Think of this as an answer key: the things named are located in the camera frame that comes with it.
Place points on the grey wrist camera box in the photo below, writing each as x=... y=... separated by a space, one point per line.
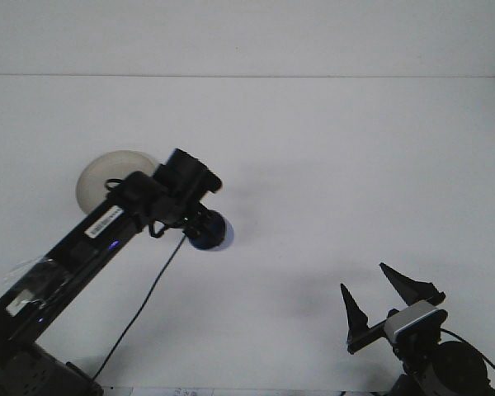
x=412 y=315

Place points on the pale round plate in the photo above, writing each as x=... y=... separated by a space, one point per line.
x=95 y=177

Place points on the white paper sheet with writing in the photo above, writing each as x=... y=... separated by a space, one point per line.
x=169 y=392

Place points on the pale blue cup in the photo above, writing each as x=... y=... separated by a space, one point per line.
x=227 y=235

